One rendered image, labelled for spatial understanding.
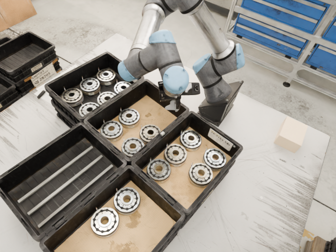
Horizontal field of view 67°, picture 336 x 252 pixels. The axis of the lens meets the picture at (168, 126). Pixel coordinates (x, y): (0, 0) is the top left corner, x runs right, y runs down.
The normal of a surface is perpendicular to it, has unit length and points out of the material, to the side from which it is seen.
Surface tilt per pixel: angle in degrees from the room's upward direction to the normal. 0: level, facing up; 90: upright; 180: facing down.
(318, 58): 90
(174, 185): 0
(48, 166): 0
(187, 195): 0
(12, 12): 72
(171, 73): 37
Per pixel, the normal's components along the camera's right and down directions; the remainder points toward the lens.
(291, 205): 0.08, -0.60
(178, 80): 0.04, 0.00
